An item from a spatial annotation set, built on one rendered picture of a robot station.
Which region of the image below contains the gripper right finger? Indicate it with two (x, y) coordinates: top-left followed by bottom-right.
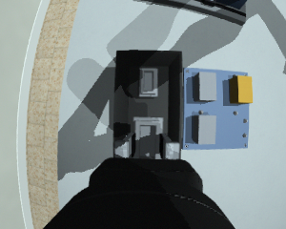
(159, 133), (179, 159)

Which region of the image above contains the yellow rectangular block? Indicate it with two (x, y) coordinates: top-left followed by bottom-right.
(230, 75), (253, 104)

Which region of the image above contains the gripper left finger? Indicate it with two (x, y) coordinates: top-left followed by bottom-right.
(114, 133), (135, 158)

